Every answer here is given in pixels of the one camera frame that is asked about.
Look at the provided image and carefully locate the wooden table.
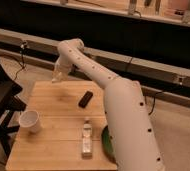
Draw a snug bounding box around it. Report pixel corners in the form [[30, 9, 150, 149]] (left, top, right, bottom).
[[6, 81, 118, 171]]

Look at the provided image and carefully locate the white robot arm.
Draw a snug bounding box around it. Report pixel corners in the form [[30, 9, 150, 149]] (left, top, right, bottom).
[[57, 39, 165, 171]]

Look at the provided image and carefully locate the black cable left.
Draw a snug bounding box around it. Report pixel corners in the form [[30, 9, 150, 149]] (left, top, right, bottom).
[[12, 41, 28, 82]]

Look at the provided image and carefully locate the black rectangular block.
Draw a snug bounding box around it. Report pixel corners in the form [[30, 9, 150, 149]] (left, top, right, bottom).
[[78, 91, 93, 108]]

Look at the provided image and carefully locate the white sponge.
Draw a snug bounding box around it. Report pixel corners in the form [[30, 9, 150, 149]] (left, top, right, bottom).
[[52, 74, 63, 83]]

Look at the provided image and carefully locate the clear plastic bottle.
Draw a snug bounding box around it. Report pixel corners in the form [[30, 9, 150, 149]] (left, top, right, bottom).
[[81, 118, 93, 158]]

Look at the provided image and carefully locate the black cable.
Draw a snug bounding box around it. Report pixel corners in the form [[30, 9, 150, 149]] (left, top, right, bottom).
[[145, 89, 166, 117], [12, 41, 28, 82]]

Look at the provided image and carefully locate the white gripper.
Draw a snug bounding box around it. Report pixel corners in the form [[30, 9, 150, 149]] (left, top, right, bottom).
[[53, 56, 72, 80]]

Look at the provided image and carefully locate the white paper cup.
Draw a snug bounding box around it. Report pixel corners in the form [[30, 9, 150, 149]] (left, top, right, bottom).
[[19, 110, 41, 133]]

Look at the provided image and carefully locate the black cable right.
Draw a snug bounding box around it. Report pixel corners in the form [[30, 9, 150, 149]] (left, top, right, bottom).
[[145, 89, 166, 117]]

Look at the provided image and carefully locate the black office chair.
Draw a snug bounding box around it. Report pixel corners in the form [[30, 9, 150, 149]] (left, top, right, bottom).
[[0, 64, 26, 156]]

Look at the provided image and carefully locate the green ceramic bowl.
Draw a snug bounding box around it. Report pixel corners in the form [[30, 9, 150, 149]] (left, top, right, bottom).
[[101, 126, 115, 163]]

